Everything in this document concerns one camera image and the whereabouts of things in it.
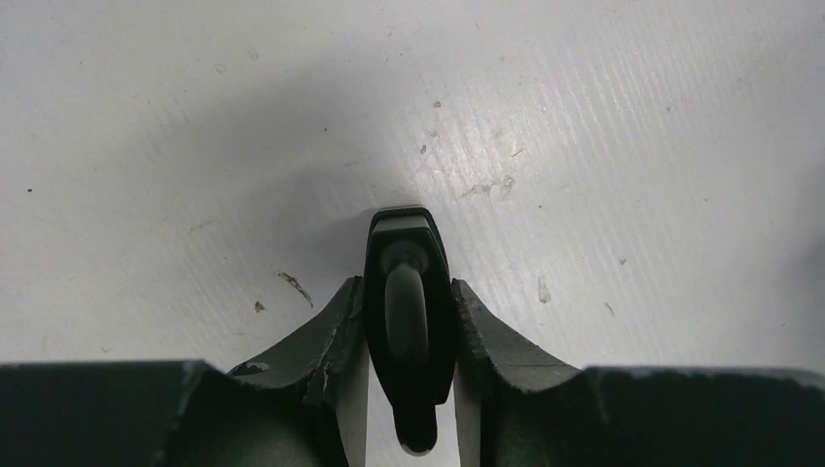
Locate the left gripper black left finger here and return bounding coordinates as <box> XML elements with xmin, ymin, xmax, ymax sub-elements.
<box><xmin>1</xmin><ymin>277</ymin><xmax>365</xmax><ymax>466</ymax></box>

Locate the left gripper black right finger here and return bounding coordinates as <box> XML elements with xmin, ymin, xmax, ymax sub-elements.
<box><xmin>452</xmin><ymin>280</ymin><xmax>824</xmax><ymax>466</ymax></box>

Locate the small black padlock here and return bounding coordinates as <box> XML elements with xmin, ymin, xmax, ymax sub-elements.
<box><xmin>362</xmin><ymin>205</ymin><xmax>457</xmax><ymax>456</ymax></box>

